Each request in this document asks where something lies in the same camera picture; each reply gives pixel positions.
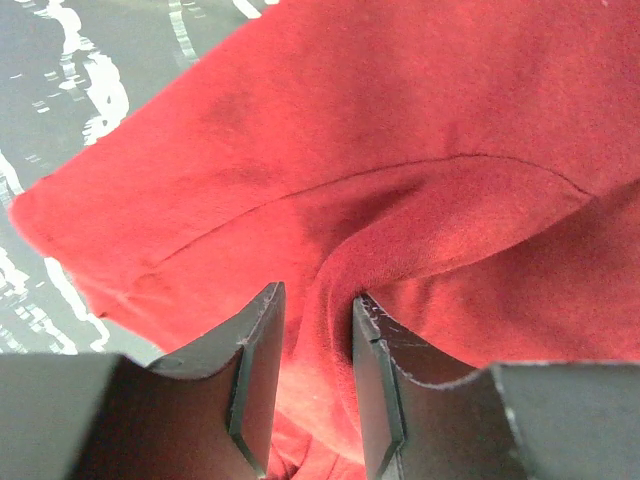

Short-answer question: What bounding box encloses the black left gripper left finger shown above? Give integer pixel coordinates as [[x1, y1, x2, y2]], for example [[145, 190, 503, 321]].
[[1, 283, 286, 479]]

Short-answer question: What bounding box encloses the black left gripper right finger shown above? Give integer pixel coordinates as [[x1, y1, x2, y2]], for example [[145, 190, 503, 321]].
[[353, 295, 639, 480]]

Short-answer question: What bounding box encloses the dark red t shirt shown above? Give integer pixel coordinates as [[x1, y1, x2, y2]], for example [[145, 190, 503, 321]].
[[10, 1, 639, 479]]

